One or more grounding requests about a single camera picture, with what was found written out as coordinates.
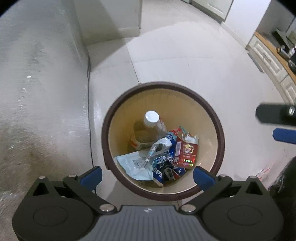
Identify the clear plastic bottle red label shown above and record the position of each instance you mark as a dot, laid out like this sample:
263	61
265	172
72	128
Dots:
147	131

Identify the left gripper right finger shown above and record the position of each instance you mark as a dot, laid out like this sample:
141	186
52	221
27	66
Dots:
212	187

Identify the white kitchen cabinets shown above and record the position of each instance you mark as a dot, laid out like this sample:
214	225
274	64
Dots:
217	9

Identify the teal plastic bag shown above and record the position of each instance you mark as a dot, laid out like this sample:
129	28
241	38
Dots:
133	163

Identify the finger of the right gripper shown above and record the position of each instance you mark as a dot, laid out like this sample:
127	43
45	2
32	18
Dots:
284	135
276	114

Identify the red cigarette box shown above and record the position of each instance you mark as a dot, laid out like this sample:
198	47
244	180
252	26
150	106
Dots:
186	151

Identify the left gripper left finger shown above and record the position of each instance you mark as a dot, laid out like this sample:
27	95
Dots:
83	187

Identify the blue white snack wrapper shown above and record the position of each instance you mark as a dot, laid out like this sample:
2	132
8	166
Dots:
166	144

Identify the brown rim trash bin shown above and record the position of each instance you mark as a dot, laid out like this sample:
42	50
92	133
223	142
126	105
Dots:
176	106

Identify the crushed blue Pepsi can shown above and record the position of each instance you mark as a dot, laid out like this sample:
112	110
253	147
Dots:
166	172

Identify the wooden top low cabinet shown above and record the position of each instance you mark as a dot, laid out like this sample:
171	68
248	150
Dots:
267	59

